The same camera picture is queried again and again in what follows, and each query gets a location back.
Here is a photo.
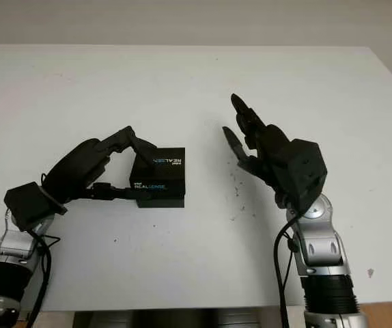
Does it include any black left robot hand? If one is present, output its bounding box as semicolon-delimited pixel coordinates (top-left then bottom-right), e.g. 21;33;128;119
40;125;159;206

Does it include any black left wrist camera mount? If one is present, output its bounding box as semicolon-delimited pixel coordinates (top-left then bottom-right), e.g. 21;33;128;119
3;182;68;230

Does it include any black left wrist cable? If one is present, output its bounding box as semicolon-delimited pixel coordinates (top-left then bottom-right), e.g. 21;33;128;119
25;228;62;328

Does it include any dark grey robot torso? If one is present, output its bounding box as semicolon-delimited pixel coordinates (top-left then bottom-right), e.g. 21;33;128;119
72;302;306;328

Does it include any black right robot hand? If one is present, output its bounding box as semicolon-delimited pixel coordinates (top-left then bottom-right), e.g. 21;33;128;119
222;92;296;209

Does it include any black RealSense box lid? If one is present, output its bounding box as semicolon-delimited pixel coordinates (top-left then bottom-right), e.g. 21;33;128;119
129;146;186;200

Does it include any black camera box base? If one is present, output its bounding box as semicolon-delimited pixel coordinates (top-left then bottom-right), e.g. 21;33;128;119
136;196;186;209

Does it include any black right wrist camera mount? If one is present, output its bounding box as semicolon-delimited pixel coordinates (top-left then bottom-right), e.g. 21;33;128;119
277;138;329;215

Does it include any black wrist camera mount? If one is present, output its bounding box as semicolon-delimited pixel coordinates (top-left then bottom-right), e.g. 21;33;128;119
3;182;68;230
277;138;329;215

